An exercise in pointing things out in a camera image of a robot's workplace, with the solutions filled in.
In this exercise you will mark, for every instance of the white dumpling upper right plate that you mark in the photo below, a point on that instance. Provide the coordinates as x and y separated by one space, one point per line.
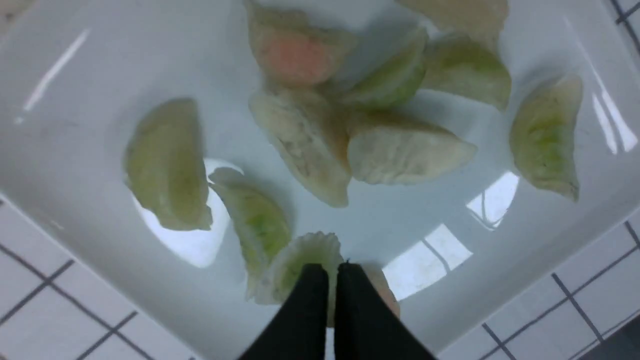
165 169

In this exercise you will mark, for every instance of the white dumpling centre plate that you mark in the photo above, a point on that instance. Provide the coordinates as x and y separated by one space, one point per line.
391 148

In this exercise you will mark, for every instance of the green dumpling plate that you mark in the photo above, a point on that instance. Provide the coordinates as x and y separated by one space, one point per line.
260 224
459 65
394 82
282 275
542 136

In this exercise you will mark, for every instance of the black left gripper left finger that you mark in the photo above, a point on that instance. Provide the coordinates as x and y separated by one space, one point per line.
298 329

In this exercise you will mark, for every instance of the green dumpling lower centre plate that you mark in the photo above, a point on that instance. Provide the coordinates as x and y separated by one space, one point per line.
260 224

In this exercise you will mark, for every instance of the green dumpling bottom right plate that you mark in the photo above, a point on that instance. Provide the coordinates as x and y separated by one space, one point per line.
282 275

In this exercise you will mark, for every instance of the green dumpling lower left plate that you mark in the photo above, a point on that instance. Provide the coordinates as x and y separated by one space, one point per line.
459 65

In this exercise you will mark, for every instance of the white dumpling plate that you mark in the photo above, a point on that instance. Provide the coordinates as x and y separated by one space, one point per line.
481 20
165 169
391 148

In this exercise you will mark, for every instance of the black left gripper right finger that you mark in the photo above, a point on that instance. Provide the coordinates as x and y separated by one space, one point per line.
364 326

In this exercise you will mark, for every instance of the green dumpling upper left plate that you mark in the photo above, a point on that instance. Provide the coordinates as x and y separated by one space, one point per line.
542 136

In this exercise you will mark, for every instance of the pink shrimp dumpling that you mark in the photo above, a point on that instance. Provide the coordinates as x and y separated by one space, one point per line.
290 50

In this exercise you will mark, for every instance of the white square plate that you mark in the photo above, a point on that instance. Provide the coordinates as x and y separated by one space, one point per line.
77 75

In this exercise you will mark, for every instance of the white dumpling left of centre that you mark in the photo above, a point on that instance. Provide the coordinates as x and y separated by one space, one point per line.
310 137

